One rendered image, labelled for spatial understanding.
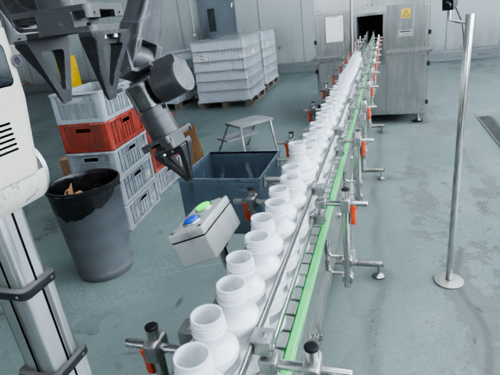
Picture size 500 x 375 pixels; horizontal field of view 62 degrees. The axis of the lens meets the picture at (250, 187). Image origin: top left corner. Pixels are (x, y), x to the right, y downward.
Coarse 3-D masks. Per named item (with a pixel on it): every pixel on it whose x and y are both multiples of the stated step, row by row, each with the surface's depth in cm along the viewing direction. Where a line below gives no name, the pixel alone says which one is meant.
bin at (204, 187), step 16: (208, 160) 176; (224, 160) 177; (240, 160) 175; (256, 160) 173; (272, 160) 158; (208, 176) 176; (224, 176) 180; (240, 176) 178; (256, 176) 176; (272, 176) 158; (192, 192) 152; (208, 192) 150; (224, 192) 148; (240, 192) 146; (256, 192) 144; (192, 208) 155; (240, 208) 148; (240, 224) 151
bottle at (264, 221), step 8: (256, 216) 67; (264, 216) 67; (272, 216) 66; (256, 224) 65; (264, 224) 64; (272, 224) 65; (272, 232) 66; (272, 240) 66; (280, 240) 67; (272, 248) 65; (280, 248) 66; (280, 256) 66
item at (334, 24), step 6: (324, 18) 506; (330, 18) 504; (336, 18) 502; (342, 18) 500; (324, 24) 509; (330, 24) 507; (336, 24) 505; (342, 24) 503; (330, 30) 509; (336, 30) 507; (342, 30) 505; (330, 36) 512; (336, 36) 510; (342, 36) 508; (330, 42) 515
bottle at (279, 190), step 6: (276, 186) 78; (282, 186) 77; (270, 192) 75; (276, 192) 74; (282, 192) 75; (288, 192) 76; (270, 198) 76; (288, 198) 76; (288, 204) 76; (288, 210) 76; (294, 210) 77; (288, 216) 75; (294, 216) 76; (294, 222) 77
